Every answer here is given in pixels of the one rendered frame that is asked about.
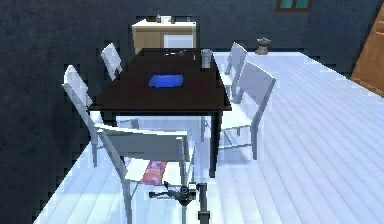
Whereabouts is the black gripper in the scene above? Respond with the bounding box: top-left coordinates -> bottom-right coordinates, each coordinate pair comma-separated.
148,180 -> 193,206

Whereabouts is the red patterned packet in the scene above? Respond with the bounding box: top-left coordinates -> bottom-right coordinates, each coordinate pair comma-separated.
139,160 -> 168,186

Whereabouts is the blue packet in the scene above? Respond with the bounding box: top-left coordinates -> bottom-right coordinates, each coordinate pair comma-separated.
148,73 -> 185,89

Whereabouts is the white chair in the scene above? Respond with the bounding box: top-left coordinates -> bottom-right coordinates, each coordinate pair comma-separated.
217,60 -> 277,162
94,122 -> 197,224
222,41 -> 249,101
100,42 -> 124,82
62,64 -> 102,169

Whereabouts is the dark brown dining table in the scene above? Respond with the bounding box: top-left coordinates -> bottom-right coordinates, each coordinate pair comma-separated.
87,47 -> 233,179

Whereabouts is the grey drinking glass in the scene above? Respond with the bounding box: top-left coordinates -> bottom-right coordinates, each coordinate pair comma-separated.
200,48 -> 214,70

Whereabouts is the small dark cutlery piece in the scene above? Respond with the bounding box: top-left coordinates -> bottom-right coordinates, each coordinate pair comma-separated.
164,49 -> 187,57

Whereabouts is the white appliance front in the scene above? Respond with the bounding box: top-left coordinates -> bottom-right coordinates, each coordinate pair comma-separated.
162,33 -> 195,50

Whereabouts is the beige kitchen cupboard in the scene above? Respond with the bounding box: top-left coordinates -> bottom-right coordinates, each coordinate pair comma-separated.
131,18 -> 198,56

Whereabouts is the brown clay pot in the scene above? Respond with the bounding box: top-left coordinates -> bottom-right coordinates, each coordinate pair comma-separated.
254,37 -> 273,56

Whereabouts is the brown framed window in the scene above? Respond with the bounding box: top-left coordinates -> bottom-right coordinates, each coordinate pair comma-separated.
275,0 -> 314,13

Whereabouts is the brown wooden door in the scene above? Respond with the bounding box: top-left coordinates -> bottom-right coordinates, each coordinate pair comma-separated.
349,2 -> 384,98

